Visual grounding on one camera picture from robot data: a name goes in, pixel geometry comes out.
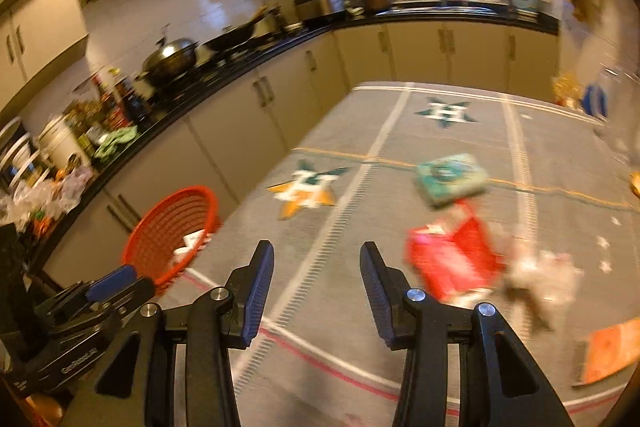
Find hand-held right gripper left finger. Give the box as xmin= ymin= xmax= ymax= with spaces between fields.
xmin=62 ymin=240 xmax=275 ymax=427

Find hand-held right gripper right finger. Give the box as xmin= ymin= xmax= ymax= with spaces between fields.
xmin=360 ymin=242 xmax=576 ymax=427

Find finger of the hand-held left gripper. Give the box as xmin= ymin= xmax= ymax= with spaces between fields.
xmin=87 ymin=266 xmax=156 ymax=309

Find red plastic mesh basket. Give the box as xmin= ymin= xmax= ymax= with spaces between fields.
xmin=121 ymin=186 xmax=221 ymax=295

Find white cardboard carton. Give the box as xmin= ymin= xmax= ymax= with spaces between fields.
xmin=181 ymin=230 xmax=215 ymax=249

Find red snack packet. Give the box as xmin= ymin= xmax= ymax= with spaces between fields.
xmin=405 ymin=202 xmax=506 ymax=303

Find plastic bags on countertop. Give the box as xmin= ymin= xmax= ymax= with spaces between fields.
xmin=0 ymin=157 xmax=93 ymax=233

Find green tissue pack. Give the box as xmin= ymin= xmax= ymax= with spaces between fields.
xmin=414 ymin=153 xmax=488 ymax=208

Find green cloth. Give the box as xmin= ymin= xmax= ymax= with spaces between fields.
xmin=95 ymin=127 xmax=138 ymax=158

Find white plastic bucket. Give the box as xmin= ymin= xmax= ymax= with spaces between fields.
xmin=39 ymin=117 xmax=81 ymax=168

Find white crumpled wrapper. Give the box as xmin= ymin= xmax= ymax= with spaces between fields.
xmin=502 ymin=249 xmax=586 ymax=333

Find beige lower cabinets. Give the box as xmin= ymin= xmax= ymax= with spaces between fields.
xmin=42 ymin=22 xmax=561 ymax=278

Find group of condiment bottles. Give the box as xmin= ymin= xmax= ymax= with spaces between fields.
xmin=65 ymin=72 xmax=151 ymax=142

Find lidded steel wok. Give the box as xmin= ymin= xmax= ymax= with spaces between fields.
xmin=142 ymin=38 xmax=200 ymax=82

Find gas stove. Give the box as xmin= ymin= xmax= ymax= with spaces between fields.
xmin=197 ymin=46 xmax=271 ymax=68

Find orange packet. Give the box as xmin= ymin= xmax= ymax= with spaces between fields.
xmin=572 ymin=319 xmax=640 ymax=388

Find black wok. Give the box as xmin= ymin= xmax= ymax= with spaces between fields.
xmin=202 ymin=19 xmax=261 ymax=52

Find yellow foil bag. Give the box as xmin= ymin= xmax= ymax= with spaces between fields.
xmin=552 ymin=74 xmax=583 ymax=105

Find black kitchen countertop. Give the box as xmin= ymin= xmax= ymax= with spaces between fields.
xmin=30 ymin=4 xmax=561 ymax=238

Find blue plastic bag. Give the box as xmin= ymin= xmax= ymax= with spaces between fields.
xmin=582 ymin=84 xmax=608 ymax=118

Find tall wall cabinet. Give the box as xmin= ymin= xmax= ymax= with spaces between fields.
xmin=0 ymin=0 xmax=91 ymax=112

